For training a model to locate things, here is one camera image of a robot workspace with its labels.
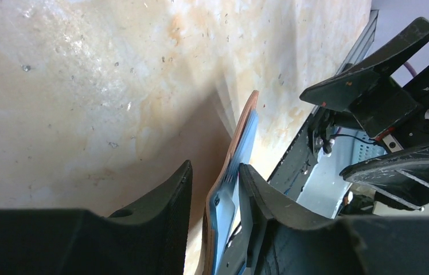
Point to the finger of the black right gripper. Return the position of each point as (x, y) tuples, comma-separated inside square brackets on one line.
[(338, 92), (401, 176)]

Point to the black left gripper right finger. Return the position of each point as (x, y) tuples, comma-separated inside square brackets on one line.
[(283, 237)]

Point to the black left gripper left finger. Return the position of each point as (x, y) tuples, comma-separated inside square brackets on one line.
[(148, 236)]

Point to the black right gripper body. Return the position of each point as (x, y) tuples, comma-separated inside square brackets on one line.
[(396, 117)]

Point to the brown leather card holder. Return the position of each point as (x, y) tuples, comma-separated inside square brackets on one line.
[(222, 201)]

